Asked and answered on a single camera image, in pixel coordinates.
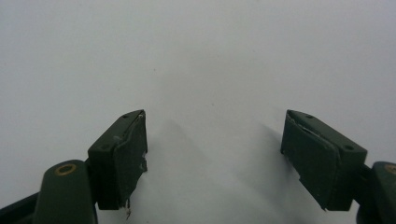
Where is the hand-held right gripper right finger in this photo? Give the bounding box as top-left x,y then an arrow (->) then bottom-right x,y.
279,109 -> 369,212

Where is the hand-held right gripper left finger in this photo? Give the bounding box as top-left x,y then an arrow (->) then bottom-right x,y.
87,109 -> 149,211

